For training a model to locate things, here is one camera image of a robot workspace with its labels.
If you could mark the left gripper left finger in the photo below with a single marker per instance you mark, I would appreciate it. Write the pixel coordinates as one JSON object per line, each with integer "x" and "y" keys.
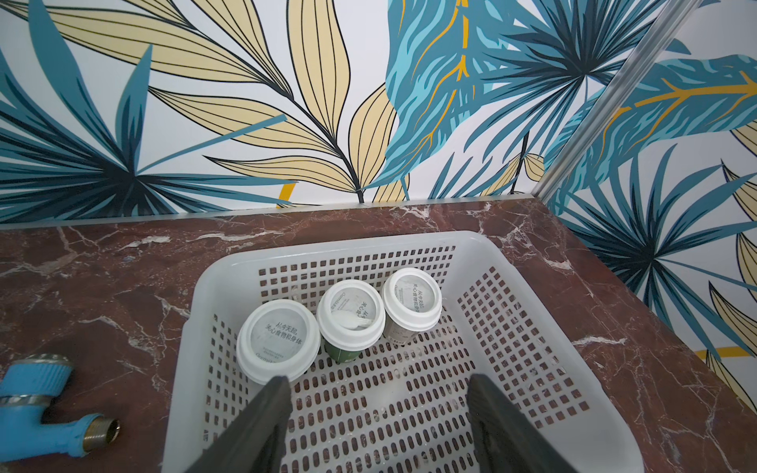
{"x": 255, "y": 441}

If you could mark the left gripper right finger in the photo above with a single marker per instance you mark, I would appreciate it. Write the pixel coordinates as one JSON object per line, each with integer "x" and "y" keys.
{"x": 504, "y": 440}

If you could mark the yogurt cup white lid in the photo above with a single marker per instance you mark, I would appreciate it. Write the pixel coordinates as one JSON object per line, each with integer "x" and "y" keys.
{"x": 280, "y": 338}

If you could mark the yogurt cup green label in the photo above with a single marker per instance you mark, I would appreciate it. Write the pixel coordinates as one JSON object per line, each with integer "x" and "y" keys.
{"x": 351, "y": 318}

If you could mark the small blue toy drill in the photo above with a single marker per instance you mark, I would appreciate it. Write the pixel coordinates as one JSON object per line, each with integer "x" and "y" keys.
{"x": 28, "y": 388}

